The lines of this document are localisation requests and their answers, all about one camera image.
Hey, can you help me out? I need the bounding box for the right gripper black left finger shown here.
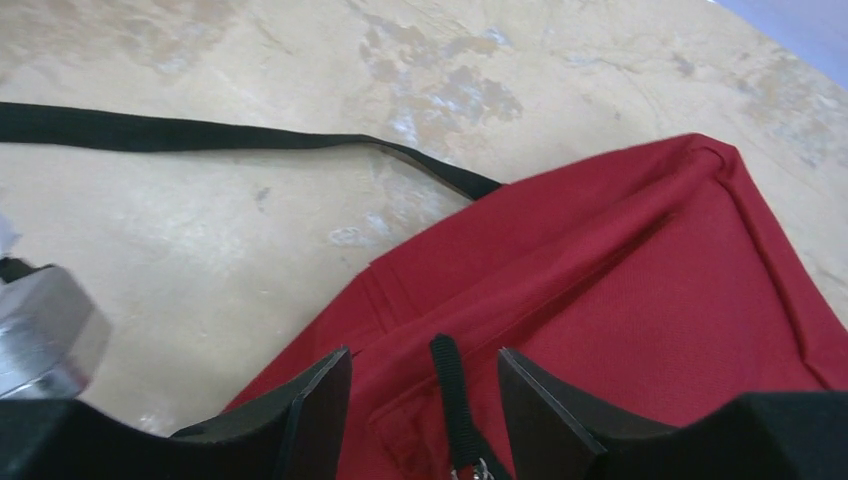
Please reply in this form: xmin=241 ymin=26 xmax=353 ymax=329
xmin=1 ymin=348 xmax=352 ymax=479

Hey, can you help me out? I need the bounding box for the red backpack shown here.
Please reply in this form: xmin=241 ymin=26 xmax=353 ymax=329
xmin=0 ymin=101 xmax=848 ymax=480

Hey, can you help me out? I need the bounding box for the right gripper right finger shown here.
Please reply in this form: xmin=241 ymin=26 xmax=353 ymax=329
xmin=498 ymin=349 xmax=847 ymax=479

